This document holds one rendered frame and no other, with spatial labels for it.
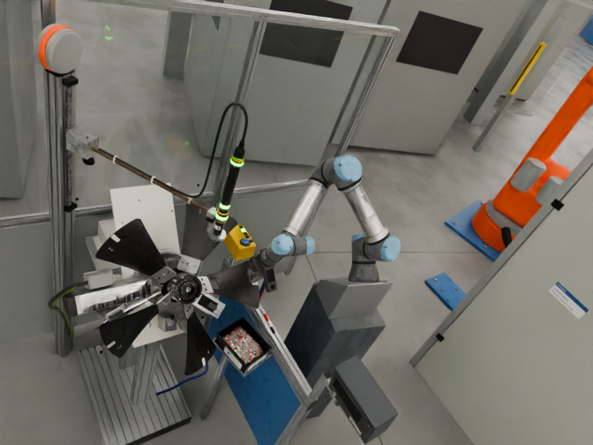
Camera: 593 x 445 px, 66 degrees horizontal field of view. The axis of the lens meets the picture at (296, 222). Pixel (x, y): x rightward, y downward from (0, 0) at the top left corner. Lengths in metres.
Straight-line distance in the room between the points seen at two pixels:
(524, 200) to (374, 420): 3.75
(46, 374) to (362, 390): 1.91
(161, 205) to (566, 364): 2.32
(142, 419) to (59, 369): 0.59
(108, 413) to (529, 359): 2.43
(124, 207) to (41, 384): 1.35
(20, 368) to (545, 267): 3.00
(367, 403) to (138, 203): 1.23
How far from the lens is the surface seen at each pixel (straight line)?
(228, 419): 3.00
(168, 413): 2.87
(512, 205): 5.24
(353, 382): 1.83
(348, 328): 2.29
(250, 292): 2.04
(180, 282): 1.87
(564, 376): 3.08
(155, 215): 2.09
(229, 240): 2.38
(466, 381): 3.48
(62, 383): 3.05
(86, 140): 1.92
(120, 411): 2.87
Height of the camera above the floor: 2.67
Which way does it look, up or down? 38 degrees down
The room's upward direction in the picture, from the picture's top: 23 degrees clockwise
